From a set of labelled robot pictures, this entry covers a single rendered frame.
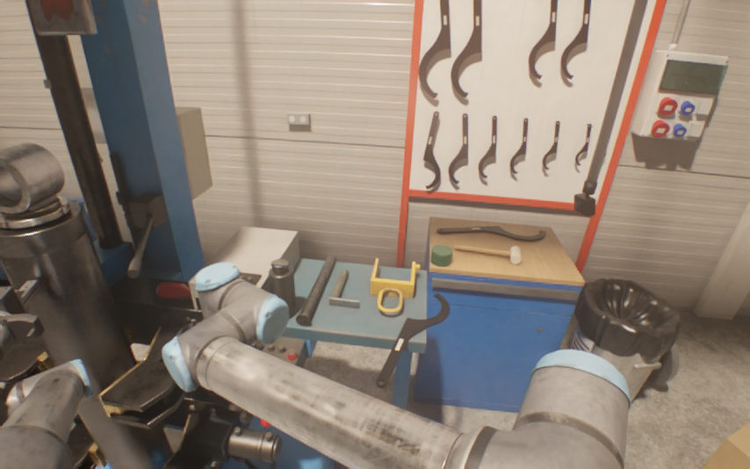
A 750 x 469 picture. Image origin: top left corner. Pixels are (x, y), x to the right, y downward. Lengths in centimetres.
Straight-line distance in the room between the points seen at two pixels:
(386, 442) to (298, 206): 276
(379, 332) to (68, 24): 112
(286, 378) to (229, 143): 272
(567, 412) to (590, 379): 6
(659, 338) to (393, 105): 207
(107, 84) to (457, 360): 194
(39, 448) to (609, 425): 60
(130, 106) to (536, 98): 228
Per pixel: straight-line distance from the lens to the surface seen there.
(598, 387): 51
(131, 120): 147
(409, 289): 136
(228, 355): 64
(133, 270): 112
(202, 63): 314
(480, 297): 191
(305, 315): 124
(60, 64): 151
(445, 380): 229
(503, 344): 212
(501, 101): 274
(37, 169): 119
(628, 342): 233
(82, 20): 111
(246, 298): 78
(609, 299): 265
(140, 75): 142
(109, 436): 164
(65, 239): 121
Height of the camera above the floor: 190
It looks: 28 degrees down
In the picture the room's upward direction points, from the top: 2 degrees clockwise
